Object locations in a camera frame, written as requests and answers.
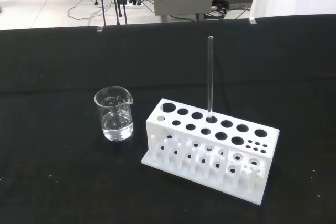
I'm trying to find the white test tube rack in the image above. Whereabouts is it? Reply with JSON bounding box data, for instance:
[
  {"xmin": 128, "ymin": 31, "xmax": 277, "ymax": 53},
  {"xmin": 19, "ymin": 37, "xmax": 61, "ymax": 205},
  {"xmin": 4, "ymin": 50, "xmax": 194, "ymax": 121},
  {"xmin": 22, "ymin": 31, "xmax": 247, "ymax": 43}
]
[{"xmin": 140, "ymin": 97, "xmax": 280, "ymax": 206}]

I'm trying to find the clear glass rod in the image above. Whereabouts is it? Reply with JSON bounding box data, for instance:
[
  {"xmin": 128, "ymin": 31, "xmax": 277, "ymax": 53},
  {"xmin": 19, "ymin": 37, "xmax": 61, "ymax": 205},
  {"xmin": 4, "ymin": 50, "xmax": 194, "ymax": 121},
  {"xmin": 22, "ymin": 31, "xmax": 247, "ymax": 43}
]
[{"xmin": 207, "ymin": 36, "xmax": 214, "ymax": 153}]

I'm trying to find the glass beaker with water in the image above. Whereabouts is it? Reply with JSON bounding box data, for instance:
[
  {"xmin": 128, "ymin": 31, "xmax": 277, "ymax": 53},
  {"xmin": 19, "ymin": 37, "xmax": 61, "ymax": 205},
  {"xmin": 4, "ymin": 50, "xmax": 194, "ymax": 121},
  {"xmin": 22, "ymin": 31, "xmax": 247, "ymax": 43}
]
[{"xmin": 93, "ymin": 86, "xmax": 134, "ymax": 142}]

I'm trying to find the white power strip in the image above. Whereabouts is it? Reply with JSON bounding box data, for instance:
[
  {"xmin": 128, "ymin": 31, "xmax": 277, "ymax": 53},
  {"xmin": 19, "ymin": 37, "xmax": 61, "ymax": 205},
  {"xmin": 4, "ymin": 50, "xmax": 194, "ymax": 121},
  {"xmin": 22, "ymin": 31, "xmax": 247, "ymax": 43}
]
[{"xmin": 124, "ymin": 0, "xmax": 144, "ymax": 8}]

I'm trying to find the black bench cloth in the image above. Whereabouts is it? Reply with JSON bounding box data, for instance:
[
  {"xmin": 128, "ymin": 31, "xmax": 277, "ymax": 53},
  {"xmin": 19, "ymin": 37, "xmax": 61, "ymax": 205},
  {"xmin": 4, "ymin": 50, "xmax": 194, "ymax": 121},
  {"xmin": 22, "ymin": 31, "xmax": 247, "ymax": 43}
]
[{"xmin": 0, "ymin": 13, "xmax": 336, "ymax": 224}]

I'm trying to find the black cable bundle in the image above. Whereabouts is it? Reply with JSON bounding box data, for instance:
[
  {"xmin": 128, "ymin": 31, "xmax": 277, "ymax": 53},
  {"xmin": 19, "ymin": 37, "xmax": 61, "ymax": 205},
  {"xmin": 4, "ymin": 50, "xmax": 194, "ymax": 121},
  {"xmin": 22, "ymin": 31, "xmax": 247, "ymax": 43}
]
[{"xmin": 203, "ymin": 0, "xmax": 253, "ymax": 22}]

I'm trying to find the black floor cable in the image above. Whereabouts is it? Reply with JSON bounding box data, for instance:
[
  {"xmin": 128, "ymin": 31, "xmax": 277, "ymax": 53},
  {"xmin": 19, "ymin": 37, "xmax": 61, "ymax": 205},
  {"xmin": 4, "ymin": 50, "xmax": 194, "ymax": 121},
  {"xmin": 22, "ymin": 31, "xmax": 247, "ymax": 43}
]
[{"xmin": 67, "ymin": 0, "xmax": 106, "ymax": 21}]

